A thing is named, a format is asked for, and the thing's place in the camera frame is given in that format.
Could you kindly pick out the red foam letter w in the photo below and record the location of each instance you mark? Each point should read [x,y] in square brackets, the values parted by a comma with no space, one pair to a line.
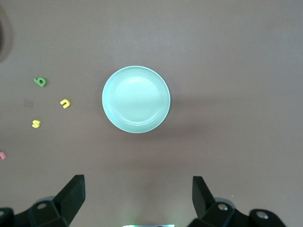
[2,155]

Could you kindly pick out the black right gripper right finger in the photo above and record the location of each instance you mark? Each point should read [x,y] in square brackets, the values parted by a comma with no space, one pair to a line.
[213,212]

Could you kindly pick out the pale green round plate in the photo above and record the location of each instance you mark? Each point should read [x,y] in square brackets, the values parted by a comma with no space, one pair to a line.
[136,99]

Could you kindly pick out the green foam letter b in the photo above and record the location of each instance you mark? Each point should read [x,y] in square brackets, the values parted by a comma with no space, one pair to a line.
[38,81]

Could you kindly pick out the yellow foam letter u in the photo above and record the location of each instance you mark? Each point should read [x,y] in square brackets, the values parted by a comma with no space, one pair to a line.
[66,104]

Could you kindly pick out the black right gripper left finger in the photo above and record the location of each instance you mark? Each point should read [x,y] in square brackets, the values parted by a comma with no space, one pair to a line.
[59,208]

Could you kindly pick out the yellow foam letter s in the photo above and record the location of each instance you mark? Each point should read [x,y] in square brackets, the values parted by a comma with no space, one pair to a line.
[36,123]

